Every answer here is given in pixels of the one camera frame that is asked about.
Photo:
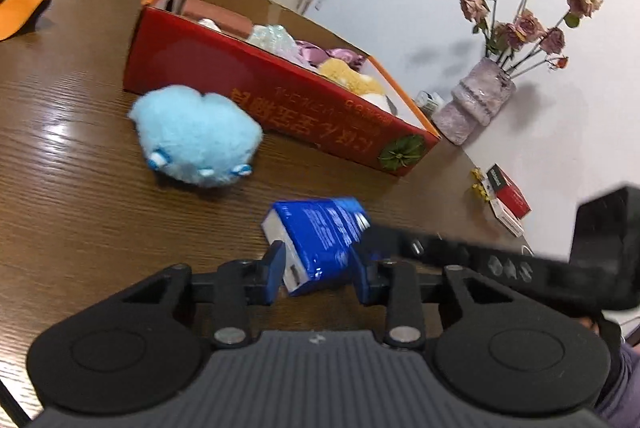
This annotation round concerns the white bubble wrap item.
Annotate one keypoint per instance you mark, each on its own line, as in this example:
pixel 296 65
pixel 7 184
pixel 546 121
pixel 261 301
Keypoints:
pixel 272 39

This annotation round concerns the red black cigarette box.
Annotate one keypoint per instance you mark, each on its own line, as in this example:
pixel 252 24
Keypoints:
pixel 510 190

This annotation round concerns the light blue plush toy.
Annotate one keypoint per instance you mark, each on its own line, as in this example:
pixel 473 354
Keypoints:
pixel 195 136

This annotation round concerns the yellow plush toy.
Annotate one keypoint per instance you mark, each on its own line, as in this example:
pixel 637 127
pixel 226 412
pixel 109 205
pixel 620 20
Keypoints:
pixel 350 76

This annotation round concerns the pink glass vase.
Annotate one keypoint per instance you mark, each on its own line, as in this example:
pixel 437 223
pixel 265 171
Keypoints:
pixel 472 103

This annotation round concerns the orange fabric cap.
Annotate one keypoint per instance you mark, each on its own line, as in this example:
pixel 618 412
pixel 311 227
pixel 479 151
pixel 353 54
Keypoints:
pixel 20 11

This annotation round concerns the red orange cardboard box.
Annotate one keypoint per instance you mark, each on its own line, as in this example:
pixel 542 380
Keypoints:
pixel 280 93

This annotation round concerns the blue tissue packet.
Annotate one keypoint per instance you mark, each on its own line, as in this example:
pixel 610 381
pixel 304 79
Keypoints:
pixel 320 243

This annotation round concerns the dried pink roses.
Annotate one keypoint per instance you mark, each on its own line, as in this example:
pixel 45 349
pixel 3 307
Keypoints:
pixel 525 26

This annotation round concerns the pink satin scrunchie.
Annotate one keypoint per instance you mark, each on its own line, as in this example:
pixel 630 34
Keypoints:
pixel 325 54

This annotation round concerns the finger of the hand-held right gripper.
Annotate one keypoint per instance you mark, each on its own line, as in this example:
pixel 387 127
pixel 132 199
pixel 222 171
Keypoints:
pixel 450 253

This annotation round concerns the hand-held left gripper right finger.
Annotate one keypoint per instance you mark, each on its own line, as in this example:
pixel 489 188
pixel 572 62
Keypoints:
pixel 362 279

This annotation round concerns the small white bottle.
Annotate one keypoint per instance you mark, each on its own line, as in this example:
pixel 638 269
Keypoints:
pixel 430 101

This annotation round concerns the white red cigarette box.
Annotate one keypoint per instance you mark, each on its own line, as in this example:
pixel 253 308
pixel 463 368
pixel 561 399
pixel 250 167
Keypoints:
pixel 506 220

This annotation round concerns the small yellow flowers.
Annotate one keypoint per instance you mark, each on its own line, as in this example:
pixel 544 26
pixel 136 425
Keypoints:
pixel 480 183

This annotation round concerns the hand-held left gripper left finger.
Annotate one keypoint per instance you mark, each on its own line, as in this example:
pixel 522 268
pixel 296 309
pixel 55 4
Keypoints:
pixel 275 270

